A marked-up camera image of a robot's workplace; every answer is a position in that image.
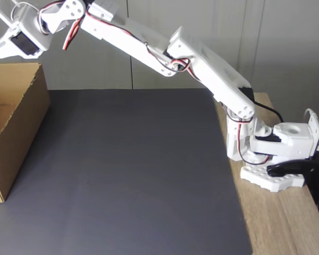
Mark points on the brown cardboard box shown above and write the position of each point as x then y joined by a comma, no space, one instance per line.
21,132

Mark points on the black table mat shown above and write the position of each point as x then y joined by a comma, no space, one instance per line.
122,199

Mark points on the black table clamp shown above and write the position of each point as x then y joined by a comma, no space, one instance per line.
313,175

